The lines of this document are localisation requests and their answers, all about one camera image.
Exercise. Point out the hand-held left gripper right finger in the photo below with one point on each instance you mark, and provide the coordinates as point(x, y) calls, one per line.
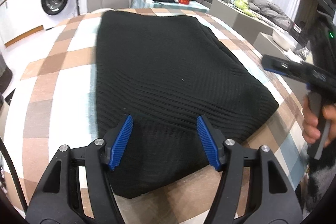
point(208, 142)

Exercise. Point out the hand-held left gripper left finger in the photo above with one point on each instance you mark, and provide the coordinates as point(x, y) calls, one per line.
point(122, 142)

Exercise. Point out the white bowl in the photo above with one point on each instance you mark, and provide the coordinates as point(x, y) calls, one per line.
point(282, 39)

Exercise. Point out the checked tablecloth table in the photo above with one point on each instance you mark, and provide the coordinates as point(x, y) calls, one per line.
point(60, 82)

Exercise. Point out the person's right hand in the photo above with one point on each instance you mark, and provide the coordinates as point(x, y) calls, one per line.
point(309, 127)

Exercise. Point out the white kitchen base cabinet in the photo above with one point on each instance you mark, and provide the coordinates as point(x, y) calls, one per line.
point(23, 22)

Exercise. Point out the dark wooden wardrobe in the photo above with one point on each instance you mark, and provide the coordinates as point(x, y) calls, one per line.
point(311, 3)

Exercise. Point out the checkered side table cloth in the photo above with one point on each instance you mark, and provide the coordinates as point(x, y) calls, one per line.
point(147, 2)

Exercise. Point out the person's right forearm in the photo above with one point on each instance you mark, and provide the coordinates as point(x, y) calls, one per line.
point(320, 182)

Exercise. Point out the green toy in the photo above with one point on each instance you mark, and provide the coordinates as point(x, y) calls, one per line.
point(242, 5)

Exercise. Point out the low grey cabinet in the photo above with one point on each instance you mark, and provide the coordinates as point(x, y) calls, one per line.
point(236, 22)

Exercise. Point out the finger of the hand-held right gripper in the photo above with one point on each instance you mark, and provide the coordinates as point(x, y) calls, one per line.
point(278, 64)

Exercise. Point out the black knit sweater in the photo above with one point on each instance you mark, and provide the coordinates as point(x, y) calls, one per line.
point(162, 69)

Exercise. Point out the grey clothes pile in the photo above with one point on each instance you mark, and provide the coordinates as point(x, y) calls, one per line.
point(270, 11)

